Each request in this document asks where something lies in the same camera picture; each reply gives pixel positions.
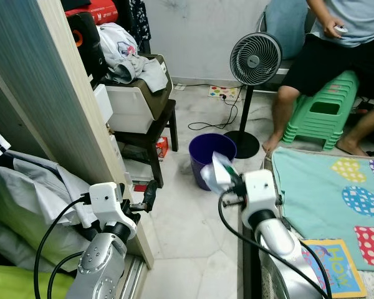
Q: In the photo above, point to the white plastic wrapper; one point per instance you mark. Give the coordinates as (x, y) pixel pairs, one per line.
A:
(219, 174)

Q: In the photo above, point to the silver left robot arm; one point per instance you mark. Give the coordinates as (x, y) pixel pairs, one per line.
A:
(96, 268)

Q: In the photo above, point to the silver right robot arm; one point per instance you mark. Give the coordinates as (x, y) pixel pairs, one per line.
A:
(280, 243)

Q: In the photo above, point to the red flat box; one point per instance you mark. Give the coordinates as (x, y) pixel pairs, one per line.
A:
(139, 187)

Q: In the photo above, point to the dark wooden stool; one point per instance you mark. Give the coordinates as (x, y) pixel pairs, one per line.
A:
(156, 165)

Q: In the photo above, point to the small red box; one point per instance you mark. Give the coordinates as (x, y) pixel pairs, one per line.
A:
(162, 147)

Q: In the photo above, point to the teal blanket with colourful hearts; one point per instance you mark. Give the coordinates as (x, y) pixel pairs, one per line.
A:
(311, 205)

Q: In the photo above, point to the white power strip coloured dots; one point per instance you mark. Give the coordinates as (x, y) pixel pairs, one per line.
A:
(223, 92)

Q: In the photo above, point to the olive brown box appliance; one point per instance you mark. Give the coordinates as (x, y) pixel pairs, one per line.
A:
(131, 109)

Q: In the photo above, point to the green plastic stool stack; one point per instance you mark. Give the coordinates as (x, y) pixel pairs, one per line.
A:
(311, 128)

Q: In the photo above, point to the pale grey clothes pile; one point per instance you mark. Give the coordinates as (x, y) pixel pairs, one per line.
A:
(31, 205)

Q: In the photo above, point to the white box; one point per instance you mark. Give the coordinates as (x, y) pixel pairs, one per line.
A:
(103, 103)

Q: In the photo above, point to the grey folding chair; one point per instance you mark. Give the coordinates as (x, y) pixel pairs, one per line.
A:
(280, 67)

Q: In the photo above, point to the blue yellow children's book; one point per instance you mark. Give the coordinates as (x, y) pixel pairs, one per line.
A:
(340, 271)

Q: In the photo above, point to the light wooden wardrobe door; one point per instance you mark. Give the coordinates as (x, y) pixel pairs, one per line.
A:
(50, 93)

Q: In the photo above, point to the lime green cloth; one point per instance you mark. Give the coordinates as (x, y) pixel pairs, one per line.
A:
(19, 286)

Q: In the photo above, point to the grey t-shirt with logo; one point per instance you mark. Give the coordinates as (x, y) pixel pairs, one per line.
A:
(121, 50)

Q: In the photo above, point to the black speaker with orange cone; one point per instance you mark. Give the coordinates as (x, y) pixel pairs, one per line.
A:
(87, 50)

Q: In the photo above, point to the person in black shorts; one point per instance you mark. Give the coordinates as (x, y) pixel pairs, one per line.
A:
(336, 56)

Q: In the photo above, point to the blue cushion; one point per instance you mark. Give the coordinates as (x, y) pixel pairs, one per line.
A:
(287, 25)

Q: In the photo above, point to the dark floral hanging dress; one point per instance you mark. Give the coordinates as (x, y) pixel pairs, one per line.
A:
(139, 18)

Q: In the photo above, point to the red sports bag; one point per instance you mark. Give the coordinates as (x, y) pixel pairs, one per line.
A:
(100, 11)

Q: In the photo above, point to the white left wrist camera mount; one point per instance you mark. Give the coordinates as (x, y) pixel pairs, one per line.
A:
(106, 199)

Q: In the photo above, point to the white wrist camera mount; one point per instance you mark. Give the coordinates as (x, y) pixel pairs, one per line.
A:
(258, 187)
(106, 199)

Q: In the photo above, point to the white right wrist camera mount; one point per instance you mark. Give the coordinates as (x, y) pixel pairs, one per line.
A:
(258, 187)

